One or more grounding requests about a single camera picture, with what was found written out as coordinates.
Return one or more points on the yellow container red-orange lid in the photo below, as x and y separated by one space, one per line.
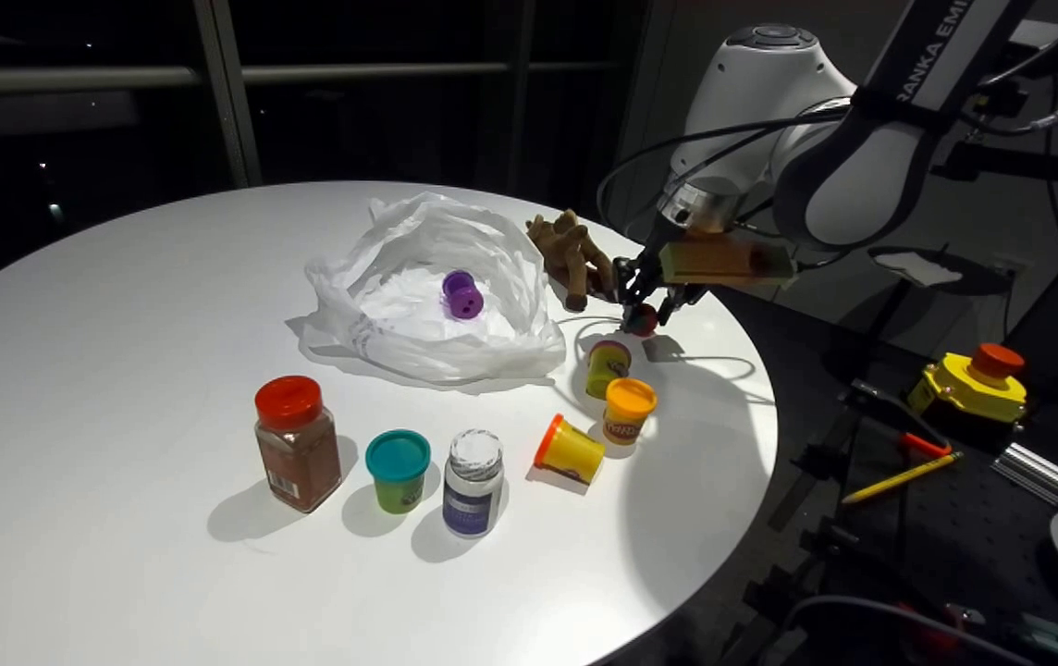
573 448

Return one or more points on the metal window post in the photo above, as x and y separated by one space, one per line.
227 95

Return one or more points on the red toy strawberry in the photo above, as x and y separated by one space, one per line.
643 319

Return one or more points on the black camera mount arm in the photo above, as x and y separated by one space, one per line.
1049 166

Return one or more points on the white-lid jar blue label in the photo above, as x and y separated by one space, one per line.
474 483

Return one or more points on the aluminium rail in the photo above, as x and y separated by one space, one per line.
1049 472

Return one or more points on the horizontal window rail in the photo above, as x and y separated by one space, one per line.
88 79

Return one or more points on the purple plastic container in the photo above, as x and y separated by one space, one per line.
464 292

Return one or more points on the yellow emergency stop button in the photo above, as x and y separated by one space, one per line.
973 387

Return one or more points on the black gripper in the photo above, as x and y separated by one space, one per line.
662 279

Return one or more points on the grey camera on mount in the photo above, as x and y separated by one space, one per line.
1054 42

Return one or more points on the green container teal lid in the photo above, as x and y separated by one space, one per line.
396 467

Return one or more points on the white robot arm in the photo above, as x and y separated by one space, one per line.
776 86

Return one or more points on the yellow container light orange lid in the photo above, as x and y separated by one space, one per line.
629 404

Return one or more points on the yellow-green container magenta lid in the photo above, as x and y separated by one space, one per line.
608 367

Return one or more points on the white plate on stand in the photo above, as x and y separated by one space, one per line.
922 268

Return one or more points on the white plastic bag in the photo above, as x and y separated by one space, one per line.
406 319

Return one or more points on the brown toy deer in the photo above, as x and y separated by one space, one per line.
569 254

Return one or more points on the yellowish wrist camera box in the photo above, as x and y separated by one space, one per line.
726 261

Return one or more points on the brown spice jar red lid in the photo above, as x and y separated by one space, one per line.
298 448

